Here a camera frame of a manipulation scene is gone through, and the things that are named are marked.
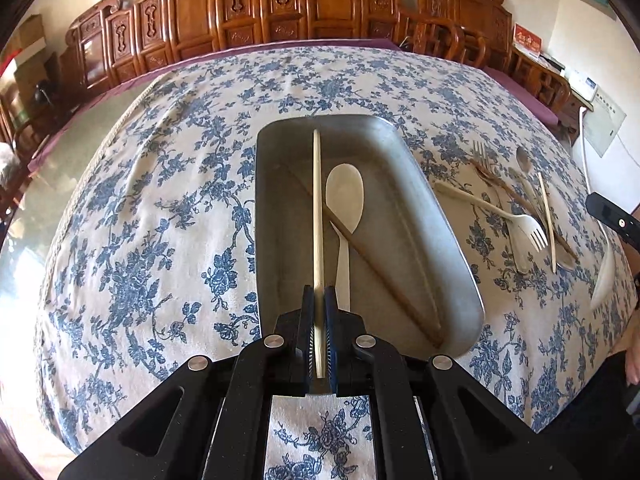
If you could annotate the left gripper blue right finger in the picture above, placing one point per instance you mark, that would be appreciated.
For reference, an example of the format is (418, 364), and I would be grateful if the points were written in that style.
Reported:
(332, 318)

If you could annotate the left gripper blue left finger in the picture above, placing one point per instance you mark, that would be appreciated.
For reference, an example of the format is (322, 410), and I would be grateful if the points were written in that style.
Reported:
(304, 344)

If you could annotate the light bamboo chopstick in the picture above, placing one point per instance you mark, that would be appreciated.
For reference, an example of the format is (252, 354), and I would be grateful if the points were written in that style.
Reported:
(548, 218)
(317, 248)

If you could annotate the white plastic fork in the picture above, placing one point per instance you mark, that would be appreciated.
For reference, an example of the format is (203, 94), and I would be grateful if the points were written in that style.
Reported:
(523, 222)

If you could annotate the dark wooden chopstick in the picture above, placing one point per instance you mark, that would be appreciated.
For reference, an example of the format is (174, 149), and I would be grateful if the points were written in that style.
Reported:
(390, 283)
(492, 178)

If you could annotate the large white plastic spoon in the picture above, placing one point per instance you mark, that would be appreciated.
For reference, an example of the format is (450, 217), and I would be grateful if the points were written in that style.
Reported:
(344, 196)

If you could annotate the steel spoon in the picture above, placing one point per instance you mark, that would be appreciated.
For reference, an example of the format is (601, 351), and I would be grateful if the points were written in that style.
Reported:
(518, 244)
(526, 166)

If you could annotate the steel fork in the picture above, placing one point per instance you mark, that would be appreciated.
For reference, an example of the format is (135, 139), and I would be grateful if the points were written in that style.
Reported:
(482, 159)

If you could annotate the person's right hand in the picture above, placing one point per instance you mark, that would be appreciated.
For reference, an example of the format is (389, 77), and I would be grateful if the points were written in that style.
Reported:
(632, 359)

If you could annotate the grey metal rectangular tray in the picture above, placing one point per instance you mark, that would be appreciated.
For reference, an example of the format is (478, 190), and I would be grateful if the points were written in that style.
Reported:
(362, 140)

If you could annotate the white device on side table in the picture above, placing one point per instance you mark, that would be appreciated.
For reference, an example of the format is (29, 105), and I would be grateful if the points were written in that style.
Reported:
(579, 81)

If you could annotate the purple armchair cushion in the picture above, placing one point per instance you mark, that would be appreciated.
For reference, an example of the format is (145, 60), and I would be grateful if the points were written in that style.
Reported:
(539, 110)

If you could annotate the blue floral tablecloth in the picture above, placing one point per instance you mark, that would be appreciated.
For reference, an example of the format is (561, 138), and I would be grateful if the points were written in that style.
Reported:
(154, 258)

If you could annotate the red calendar card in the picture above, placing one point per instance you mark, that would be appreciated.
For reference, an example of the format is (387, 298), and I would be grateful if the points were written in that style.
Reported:
(526, 41)

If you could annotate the carved wooden armchair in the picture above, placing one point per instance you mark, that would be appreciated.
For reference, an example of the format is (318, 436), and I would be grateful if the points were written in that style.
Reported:
(487, 42)

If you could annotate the carved wooden sofa bench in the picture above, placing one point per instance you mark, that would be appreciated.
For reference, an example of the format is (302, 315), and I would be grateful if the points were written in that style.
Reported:
(116, 40)

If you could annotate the wooden chair with bags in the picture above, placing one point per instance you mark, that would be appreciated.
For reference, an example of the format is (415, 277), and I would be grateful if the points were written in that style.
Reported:
(23, 138)

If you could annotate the stacked cardboard boxes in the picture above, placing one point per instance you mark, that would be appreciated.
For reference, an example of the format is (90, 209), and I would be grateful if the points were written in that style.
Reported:
(23, 67)

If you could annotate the white wall panel box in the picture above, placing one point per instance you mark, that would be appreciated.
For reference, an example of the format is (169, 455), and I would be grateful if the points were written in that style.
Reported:
(602, 123)

